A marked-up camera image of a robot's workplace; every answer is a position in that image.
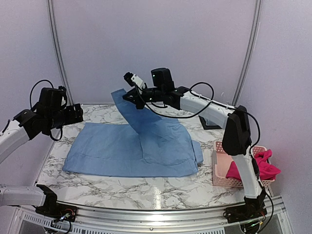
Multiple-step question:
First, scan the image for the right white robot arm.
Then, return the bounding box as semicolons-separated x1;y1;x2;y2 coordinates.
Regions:
122;86;266;218

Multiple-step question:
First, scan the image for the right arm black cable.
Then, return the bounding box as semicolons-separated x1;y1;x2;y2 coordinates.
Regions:
136;81;261;147

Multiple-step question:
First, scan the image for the light blue shirt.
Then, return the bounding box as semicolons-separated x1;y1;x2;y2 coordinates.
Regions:
62;89;203;177

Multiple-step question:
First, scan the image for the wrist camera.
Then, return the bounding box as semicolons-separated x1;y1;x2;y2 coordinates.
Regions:
123;72;145;89
38;86;67;111

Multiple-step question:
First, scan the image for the pink plastic laundry basket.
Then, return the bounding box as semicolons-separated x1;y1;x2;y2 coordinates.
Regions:
211;140;271;190

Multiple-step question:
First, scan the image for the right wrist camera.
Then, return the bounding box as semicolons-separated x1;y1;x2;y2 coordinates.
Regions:
123;72;145;89

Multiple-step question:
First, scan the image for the black tray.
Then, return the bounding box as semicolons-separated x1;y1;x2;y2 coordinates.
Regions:
199;116;222;130

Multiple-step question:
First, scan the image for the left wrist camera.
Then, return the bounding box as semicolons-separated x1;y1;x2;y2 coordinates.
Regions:
38;86;67;111

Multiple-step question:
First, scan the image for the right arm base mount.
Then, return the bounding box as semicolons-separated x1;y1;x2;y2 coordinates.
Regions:
223;204;267;223

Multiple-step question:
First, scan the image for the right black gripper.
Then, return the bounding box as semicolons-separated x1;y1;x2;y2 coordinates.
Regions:
123;86;164;109

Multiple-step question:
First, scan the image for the aluminium frame post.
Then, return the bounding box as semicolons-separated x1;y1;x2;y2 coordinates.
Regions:
47;0;74;105
232;0;263;106

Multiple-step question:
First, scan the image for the left aluminium frame post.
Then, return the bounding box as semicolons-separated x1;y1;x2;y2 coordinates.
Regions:
47;0;74;105

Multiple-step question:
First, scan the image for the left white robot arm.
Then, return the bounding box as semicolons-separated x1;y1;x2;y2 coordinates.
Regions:
0;104;83;217

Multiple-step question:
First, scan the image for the magenta red garment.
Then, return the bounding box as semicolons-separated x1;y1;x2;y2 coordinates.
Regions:
226;149;281;181

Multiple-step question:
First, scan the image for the right aluminium frame post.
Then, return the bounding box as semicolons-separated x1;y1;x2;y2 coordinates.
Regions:
232;0;263;106

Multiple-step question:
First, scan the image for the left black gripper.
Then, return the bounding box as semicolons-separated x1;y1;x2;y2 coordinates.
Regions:
47;103;82;131

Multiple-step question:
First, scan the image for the aluminium table front rail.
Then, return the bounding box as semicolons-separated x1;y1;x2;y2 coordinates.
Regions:
7;196;293;234

